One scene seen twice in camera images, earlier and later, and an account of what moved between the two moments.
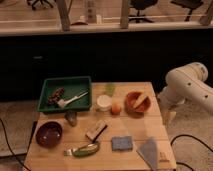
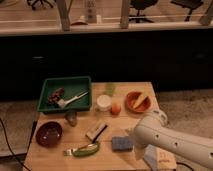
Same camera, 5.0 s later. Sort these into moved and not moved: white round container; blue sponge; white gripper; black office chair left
Moved: white gripper
Not moved: black office chair left; blue sponge; white round container
